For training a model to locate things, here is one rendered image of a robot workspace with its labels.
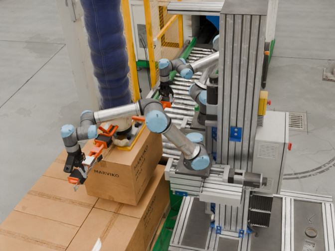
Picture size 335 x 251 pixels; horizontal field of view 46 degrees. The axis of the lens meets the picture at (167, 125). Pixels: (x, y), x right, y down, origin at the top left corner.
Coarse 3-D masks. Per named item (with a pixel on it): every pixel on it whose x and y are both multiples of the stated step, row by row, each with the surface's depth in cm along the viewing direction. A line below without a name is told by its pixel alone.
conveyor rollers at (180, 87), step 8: (200, 48) 512; (208, 48) 510; (192, 56) 501; (200, 56) 497; (200, 72) 461; (176, 80) 454; (184, 80) 451; (192, 80) 448; (176, 88) 438; (184, 88) 435; (176, 96) 423; (184, 96) 421; (176, 104) 409; (184, 104) 414; (192, 104) 410; (168, 112) 404; (176, 112) 400; (184, 112) 398; (192, 112) 396; (176, 120) 386; (168, 144) 357; (168, 152) 349; (176, 152) 347
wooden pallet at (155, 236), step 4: (168, 200) 356; (168, 204) 358; (168, 208) 360; (164, 212) 348; (168, 212) 362; (164, 216) 354; (160, 220) 340; (164, 220) 354; (160, 224) 350; (156, 228) 332; (160, 228) 347; (156, 232) 344; (160, 232) 345; (156, 236) 340; (152, 240) 337; (156, 240) 337; (152, 244) 334; (148, 248) 319; (152, 248) 331
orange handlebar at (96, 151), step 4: (164, 104) 290; (164, 108) 287; (132, 116) 280; (140, 120) 278; (144, 120) 276; (108, 128) 270; (116, 128) 270; (112, 132) 266; (96, 144) 256; (104, 144) 256; (92, 148) 253; (96, 148) 252; (100, 148) 252; (92, 152) 251; (96, 152) 250; (100, 152) 253; (96, 156) 248; (88, 168) 240; (72, 180) 231
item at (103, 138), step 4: (100, 136) 262; (104, 136) 262; (108, 136) 261; (96, 140) 257; (100, 140) 256; (104, 140) 258; (108, 140) 257; (112, 140) 262; (100, 144) 258; (108, 144) 259
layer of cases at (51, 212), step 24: (48, 168) 341; (48, 192) 318; (72, 192) 316; (144, 192) 311; (168, 192) 353; (24, 216) 299; (48, 216) 297; (72, 216) 296; (96, 216) 294; (120, 216) 293; (144, 216) 297; (0, 240) 282; (24, 240) 280; (48, 240) 279; (72, 240) 278; (96, 240) 277; (120, 240) 276; (144, 240) 306
